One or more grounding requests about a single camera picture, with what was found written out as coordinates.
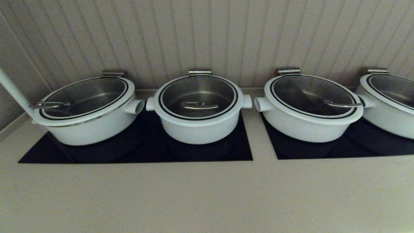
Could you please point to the black glass induction cooktop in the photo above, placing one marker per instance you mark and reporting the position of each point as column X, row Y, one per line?
column 372, row 149
column 194, row 152

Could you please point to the deep white pot steel interior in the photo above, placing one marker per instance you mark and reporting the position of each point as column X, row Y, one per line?
column 200, row 132

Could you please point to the white-rimmed glass lid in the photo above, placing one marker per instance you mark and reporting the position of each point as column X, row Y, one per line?
column 84, row 97
column 310, row 119
column 199, row 121
column 397, row 87

